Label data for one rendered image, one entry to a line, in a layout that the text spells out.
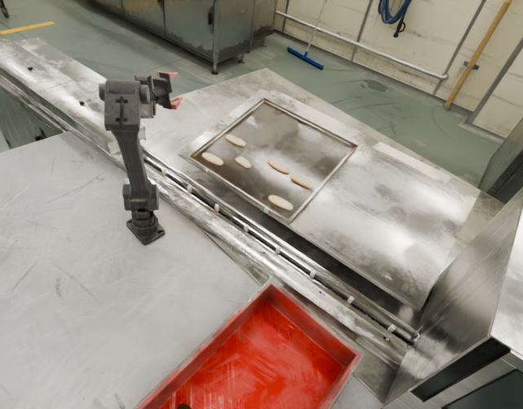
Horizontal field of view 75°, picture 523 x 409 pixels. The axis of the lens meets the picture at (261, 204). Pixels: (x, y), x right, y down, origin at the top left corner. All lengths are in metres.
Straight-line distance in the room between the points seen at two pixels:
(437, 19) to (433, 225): 3.40
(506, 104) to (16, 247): 4.13
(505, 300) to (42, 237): 1.25
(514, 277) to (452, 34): 3.89
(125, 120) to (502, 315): 0.85
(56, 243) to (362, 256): 1.00
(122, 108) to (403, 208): 1.00
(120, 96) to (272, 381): 0.81
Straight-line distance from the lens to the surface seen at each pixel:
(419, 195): 1.44
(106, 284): 1.16
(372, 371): 1.11
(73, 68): 2.28
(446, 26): 4.53
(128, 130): 0.88
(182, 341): 1.04
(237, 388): 1.00
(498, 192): 2.69
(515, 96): 4.28
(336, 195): 1.32
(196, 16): 4.00
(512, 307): 0.75
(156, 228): 1.22
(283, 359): 1.04
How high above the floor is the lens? 1.78
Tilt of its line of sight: 46 degrees down
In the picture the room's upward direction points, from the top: 11 degrees clockwise
